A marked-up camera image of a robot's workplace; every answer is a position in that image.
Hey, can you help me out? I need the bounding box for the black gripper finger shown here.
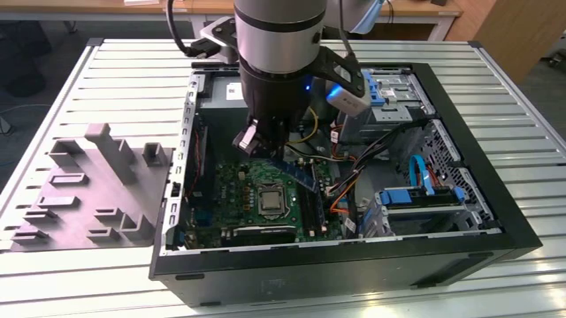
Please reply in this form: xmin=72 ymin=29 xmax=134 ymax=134
xmin=232 ymin=118 xmax=265 ymax=156

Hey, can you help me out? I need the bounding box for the blue RAM stick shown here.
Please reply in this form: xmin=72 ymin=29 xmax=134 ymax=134
xmin=267 ymin=157 xmax=320 ymax=193

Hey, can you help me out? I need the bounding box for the black RAM slot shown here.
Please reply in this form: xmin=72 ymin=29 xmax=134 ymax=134
xmin=296 ymin=178 xmax=313 ymax=235

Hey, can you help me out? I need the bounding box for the grey power supply unit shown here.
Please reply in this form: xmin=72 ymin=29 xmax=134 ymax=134
xmin=197 ymin=75 xmax=265 ymax=160

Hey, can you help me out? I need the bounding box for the metal CPU socket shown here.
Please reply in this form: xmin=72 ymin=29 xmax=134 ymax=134
xmin=255 ymin=182 xmax=287 ymax=222

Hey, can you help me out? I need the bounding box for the green motherboard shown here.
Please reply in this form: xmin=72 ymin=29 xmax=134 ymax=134
xmin=184 ymin=158 xmax=344 ymax=248

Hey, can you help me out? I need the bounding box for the silver CPU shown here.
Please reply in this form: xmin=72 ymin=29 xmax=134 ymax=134
xmin=259 ymin=191 xmax=284 ymax=213

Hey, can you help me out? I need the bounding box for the blue plastic disk carrier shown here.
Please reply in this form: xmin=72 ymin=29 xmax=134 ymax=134
xmin=360 ymin=71 xmax=384 ymax=107

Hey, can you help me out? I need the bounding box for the silver metal drive cage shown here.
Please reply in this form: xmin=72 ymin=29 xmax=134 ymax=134
xmin=337 ymin=71 xmax=433 ymax=143

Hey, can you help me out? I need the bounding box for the black graphics card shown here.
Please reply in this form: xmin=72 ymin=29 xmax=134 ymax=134
xmin=220 ymin=225 xmax=297 ymax=246

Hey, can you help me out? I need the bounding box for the hard disk in blue carrier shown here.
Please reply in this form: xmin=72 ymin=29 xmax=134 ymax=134
xmin=380 ymin=187 xmax=464 ymax=209

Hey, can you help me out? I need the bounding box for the grey plastic parts rack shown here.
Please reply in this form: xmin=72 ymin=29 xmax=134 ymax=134
xmin=8 ymin=123 xmax=176 ymax=254

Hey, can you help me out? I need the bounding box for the black open PC case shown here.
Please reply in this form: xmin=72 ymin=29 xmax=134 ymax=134
xmin=148 ymin=61 xmax=543 ymax=309

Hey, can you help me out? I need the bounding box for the silver metal disk bay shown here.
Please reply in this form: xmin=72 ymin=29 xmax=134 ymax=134
xmin=375 ymin=190 xmax=475 ymax=238

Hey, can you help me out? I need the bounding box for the wooden desk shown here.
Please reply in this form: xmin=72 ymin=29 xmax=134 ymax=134
xmin=0 ymin=0 xmax=463 ymax=41

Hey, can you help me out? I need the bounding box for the wooden cabinet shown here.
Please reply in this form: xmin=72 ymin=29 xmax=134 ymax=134
xmin=470 ymin=0 xmax=566 ymax=85

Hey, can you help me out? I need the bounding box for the yellow wire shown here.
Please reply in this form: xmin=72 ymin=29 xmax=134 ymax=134
xmin=285 ymin=107 xmax=320 ymax=145

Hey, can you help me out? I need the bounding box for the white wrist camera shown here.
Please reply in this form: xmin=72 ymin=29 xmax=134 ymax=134
xmin=325 ymin=84 xmax=371 ymax=117

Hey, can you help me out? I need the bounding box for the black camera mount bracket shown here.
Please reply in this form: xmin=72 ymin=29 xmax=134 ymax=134
xmin=308 ymin=46 xmax=368 ymax=100

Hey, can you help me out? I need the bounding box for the black wire bundle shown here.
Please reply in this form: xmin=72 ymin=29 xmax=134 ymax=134
xmin=352 ymin=121 xmax=432 ymax=173

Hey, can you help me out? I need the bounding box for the orange wire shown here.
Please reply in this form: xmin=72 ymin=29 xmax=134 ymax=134
xmin=328 ymin=185 xmax=355 ymax=216

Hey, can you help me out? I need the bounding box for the black camera cable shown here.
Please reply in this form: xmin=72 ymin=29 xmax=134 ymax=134
xmin=165 ymin=0 xmax=207 ymax=60

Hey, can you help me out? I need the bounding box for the blue flat data wire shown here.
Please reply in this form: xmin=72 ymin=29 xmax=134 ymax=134
xmin=408 ymin=154 xmax=438 ymax=195

